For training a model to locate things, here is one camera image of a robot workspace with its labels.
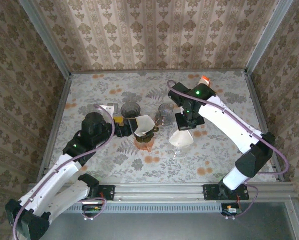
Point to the white paper coffee filter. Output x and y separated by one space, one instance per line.
180 140
145 125

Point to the orange translucent cup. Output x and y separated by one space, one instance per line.
143 146

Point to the white orange filter bag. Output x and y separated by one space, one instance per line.
205 80

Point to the clear glass carafe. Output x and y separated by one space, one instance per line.
182 153

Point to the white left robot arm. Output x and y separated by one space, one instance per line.
69 195

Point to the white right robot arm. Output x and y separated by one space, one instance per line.
227 127

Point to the dark glass cup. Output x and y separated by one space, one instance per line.
130 108

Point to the floral patterned tablecloth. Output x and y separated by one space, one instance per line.
102 87

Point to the green circuit board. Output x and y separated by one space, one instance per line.
232 210
92 208

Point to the aluminium extrusion mounting beam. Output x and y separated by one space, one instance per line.
159 192

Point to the aluminium table edge rail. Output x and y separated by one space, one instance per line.
152 71
55 127
258 105

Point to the aluminium frame post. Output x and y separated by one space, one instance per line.
50 42
267 37

